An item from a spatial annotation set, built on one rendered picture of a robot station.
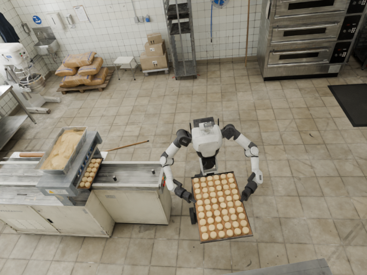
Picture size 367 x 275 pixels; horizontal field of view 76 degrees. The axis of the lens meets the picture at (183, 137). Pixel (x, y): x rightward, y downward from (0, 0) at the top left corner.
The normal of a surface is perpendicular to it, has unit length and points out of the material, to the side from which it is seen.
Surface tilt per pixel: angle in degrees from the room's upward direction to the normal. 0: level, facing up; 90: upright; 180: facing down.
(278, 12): 90
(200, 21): 90
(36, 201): 0
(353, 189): 0
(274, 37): 90
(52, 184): 0
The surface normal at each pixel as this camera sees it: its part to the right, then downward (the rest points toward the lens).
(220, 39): -0.08, 0.71
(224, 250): -0.12, -0.71
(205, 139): -0.02, 0.00
